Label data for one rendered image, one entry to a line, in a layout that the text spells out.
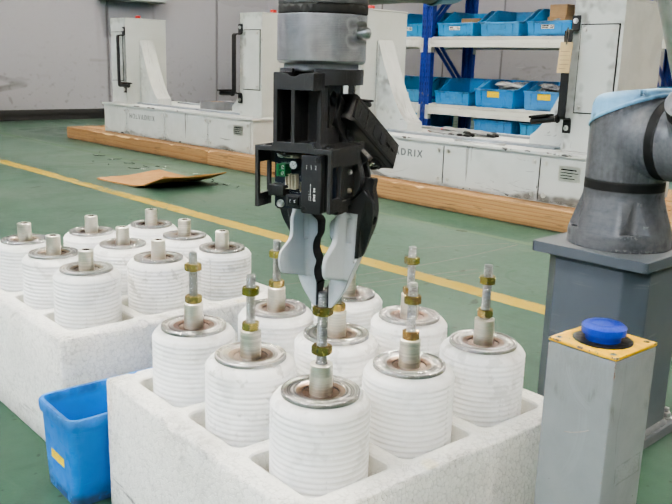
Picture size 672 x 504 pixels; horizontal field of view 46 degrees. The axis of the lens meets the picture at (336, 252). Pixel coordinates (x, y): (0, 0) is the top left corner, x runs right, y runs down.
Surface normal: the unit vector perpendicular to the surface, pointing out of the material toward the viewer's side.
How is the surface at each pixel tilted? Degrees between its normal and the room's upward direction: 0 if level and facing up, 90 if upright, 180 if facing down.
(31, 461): 0
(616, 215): 72
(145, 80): 90
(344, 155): 90
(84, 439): 92
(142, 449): 90
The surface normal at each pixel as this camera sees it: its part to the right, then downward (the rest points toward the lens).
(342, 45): 0.49, 0.22
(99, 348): 0.66, 0.19
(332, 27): 0.22, 0.23
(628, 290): -0.03, 0.23
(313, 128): -0.43, 0.20
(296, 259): 0.87, 0.11
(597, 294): -0.73, 0.14
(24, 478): 0.03, -0.97
